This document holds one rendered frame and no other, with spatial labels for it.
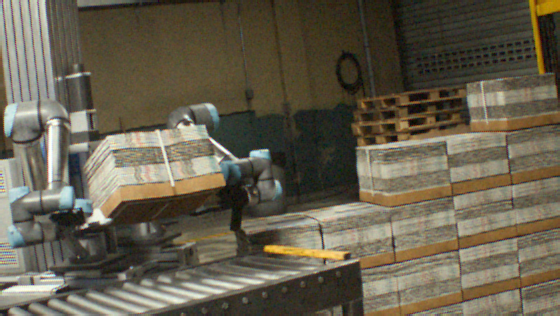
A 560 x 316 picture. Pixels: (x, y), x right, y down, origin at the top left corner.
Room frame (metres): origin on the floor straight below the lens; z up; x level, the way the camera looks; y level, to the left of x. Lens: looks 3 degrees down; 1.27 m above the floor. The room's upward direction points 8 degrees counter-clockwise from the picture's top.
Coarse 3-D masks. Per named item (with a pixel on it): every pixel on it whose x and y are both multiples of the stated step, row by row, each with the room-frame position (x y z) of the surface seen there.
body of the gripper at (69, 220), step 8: (80, 208) 2.64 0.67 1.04; (56, 216) 2.60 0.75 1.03; (64, 216) 2.62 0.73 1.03; (72, 216) 2.61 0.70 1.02; (80, 216) 2.64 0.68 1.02; (56, 224) 2.57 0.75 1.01; (64, 224) 2.61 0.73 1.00; (72, 224) 2.60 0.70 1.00; (80, 224) 2.62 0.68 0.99; (56, 232) 2.56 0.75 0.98; (72, 232) 2.60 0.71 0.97; (80, 232) 2.62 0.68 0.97
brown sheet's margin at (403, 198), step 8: (360, 192) 3.62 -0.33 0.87; (408, 192) 3.29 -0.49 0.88; (416, 192) 3.30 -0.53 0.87; (424, 192) 3.31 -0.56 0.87; (432, 192) 3.31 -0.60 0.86; (440, 192) 3.32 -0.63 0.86; (448, 192) 3.33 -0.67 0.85; (360, 200) 3.63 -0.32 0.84; (368, 200) 3.53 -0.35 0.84; (376, 200) 3.42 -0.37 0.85; (384, 200) 3.32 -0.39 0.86; (392, 200) 3.28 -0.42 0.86; (400, 200) 3.28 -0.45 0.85; (408, 200) 3.29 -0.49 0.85; (416, 200) 3.30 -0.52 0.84
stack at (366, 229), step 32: (480, 192) 3.37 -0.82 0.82; (256, 224) 3.36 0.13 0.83; (288, 224) 3.23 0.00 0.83; (320, 224) 3.26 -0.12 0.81; (352, 224) 3.24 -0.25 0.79; (384, 224) 3.28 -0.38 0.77; (416, 224) 3.30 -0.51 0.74; (448, 224) 3.33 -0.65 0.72; (480, 224) 3.36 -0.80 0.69; (512, 224) 3.40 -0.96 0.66; (288, 256) 3.18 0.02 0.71; (352, 256) 3.24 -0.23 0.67; (448, 256) 3.32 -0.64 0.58; (480, 256) 3.36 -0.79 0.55; (512, 256) 3.39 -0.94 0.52; (384, 288) 3.26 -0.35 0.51; (416, 288) 3.29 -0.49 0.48; (448, 288) 3.32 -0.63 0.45
